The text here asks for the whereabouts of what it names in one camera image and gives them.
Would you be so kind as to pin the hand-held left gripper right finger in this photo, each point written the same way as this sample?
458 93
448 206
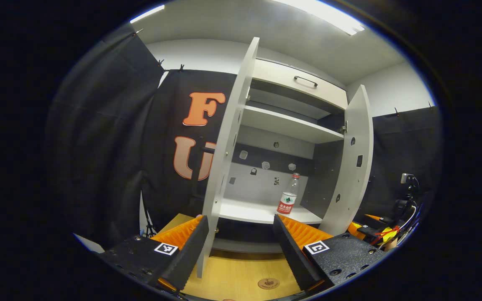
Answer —
293 251

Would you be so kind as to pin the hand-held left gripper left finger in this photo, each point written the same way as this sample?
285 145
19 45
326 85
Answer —
186 251

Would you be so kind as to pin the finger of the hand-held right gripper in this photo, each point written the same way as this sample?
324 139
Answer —
356 230

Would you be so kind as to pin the clear plastic water bottle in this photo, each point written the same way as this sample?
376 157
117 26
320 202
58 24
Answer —
288 200

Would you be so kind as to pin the white cabinet door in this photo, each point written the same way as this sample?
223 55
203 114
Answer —
349 167
228 146

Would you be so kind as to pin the black tripod stand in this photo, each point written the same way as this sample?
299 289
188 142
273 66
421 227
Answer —
149 229

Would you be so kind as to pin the white cabinet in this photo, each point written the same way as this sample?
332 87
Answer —
262 211

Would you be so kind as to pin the wooden table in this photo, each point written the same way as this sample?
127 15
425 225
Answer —
237 276

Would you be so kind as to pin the black backdrop cloth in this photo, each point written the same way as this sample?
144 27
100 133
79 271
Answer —
396 142
98 146

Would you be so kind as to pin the white board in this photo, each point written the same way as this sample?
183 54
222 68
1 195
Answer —
90 244

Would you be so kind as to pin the ceiling light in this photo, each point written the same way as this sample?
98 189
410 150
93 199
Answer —
324 16

